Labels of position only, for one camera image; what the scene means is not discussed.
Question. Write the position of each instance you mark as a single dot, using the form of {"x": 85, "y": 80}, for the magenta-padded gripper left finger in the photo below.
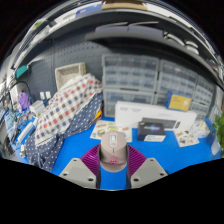
{"x": 78, "y": 173}

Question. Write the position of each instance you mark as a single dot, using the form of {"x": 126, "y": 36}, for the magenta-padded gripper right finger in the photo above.
{"x": 148, "y": 173}

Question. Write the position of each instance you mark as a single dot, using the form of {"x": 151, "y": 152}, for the pink beige computer mouse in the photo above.
{"x": 113, "y": 148}

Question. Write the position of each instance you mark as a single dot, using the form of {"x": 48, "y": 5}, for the small dark blue box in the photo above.
{"x": 150, "y": 130}

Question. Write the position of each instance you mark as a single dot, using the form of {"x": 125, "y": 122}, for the large food sticker sheet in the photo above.
{"x": 100, "y": 128}

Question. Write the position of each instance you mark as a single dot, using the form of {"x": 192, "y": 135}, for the small sticker sheet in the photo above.
{"x": 185, "y": 138}

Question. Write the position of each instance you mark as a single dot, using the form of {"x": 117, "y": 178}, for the navy polka dot cloth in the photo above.
{"x": 83, "y": 120}

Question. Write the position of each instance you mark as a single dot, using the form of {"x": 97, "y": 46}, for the yellow object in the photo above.
{"x": 97, "y": 115}

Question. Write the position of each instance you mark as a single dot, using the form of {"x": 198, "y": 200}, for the long white keyboard box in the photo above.
{"x": 133, "y": 111}

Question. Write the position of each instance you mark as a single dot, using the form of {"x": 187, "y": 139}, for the red blue checkered cloth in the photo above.
{"x": 65, "y": 106}

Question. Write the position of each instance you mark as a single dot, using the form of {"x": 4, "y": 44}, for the clear plastic bag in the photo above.
{"x": 200, "y": 129}

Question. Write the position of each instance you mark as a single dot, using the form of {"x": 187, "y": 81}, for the yellow and blue box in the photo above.
{"x": 179, "y": 101}

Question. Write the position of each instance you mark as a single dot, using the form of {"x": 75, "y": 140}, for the green leafy plant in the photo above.
{"x": 219, "y": 131}

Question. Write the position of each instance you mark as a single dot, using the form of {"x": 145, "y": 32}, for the purple object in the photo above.
{"x": 24, "y": 100}

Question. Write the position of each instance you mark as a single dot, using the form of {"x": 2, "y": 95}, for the grey tall drawer cabinet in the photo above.
{"x": 204, "y": 96}

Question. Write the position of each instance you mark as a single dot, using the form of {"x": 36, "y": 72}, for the white woven basket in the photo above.
{"x": 68, "y": 75}

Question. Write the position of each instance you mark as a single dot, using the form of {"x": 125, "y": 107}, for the teal bin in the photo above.
{"x": 21, "y": 71}

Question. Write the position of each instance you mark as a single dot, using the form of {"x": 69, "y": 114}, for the metal wall shelf unit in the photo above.
{"x": 133, "y": 33}

